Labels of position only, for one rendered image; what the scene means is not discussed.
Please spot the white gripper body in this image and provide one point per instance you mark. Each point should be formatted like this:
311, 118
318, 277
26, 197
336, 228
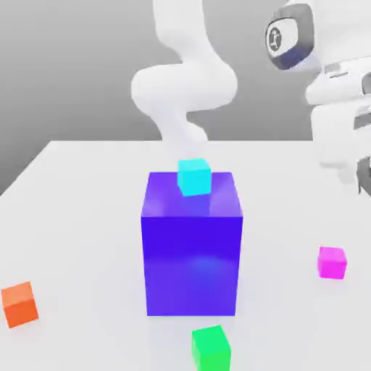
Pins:
333, 130

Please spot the small magenta cube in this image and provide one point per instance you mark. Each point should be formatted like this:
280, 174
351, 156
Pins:
332, 263

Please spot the small orange cube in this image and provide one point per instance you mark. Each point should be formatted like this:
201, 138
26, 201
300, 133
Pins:
20, 305

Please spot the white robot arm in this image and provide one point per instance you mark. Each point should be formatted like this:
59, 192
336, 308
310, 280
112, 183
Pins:
185, 84

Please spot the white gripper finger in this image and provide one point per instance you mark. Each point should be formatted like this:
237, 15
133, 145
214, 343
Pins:
364, 174

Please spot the large blue box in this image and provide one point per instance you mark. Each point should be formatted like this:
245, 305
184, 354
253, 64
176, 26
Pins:
191, 261

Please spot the small green cube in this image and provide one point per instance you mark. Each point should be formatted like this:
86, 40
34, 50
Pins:
211, 349

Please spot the small cyan cube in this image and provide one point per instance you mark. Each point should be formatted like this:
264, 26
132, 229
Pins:
193, 177

